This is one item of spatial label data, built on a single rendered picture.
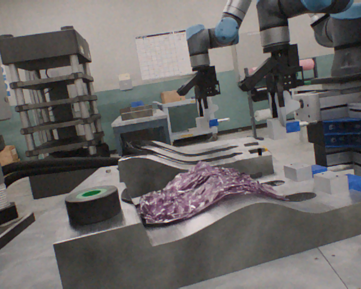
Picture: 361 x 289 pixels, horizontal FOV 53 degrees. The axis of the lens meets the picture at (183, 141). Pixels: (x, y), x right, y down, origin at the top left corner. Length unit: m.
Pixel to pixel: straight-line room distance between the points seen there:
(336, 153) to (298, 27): 6.91
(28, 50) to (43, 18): 2.83
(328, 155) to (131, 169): 0.69
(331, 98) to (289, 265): 0.79
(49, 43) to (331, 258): 4.48
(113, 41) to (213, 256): 6.96
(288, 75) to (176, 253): 0.62
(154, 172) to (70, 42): 3.97
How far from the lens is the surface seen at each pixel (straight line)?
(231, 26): 1.24
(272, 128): 0.99
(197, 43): 1.37
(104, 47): 7.39
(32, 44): 4.86
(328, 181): 0.69
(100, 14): 7.50
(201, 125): 1.37
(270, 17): 0.99
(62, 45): 4.78
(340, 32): 1.34
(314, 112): 1.25
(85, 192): 0.59
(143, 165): 0.89
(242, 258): 0.57
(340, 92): 1.30
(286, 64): 1.01
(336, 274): 0.56
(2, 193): 1.15
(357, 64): 1.31
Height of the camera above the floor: 1.08
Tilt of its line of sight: 8 degrees down
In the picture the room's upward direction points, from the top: 9 degrees counter-clockwise
